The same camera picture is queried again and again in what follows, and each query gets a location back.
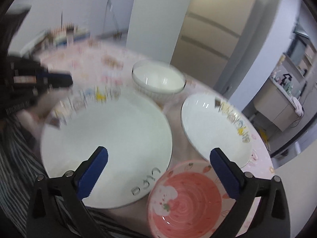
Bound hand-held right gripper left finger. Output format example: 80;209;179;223
26;146;109;238

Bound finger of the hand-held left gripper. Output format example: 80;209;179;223
46;71;74;90

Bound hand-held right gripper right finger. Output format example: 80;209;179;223
209;147;291;238

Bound large white plate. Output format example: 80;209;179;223
40;93;173;209

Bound pink strawberry bowl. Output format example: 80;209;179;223
147;161;239;238

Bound small white printed plate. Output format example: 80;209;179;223
181;93;253;169

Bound white bowl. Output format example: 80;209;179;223
131;60;187;104

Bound person's left hand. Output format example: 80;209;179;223
15;95;61;145

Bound pink printed tablecloth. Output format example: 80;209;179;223
32;38;275;238

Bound pile of packets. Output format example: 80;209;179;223
32;25;91;52

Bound cardboard box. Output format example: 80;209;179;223
258;128;271;145

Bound striped shirt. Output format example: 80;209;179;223
0;119;149;238

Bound beige vanity cabinet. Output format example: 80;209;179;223
253;77;301;132

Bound white towel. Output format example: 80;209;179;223
292;97;305;116

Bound beige refrigerator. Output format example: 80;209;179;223
170;0;263;67

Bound mirror cabinet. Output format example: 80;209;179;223
290;17;317;80

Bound leaning metal rail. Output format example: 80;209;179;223
103;0;123;38

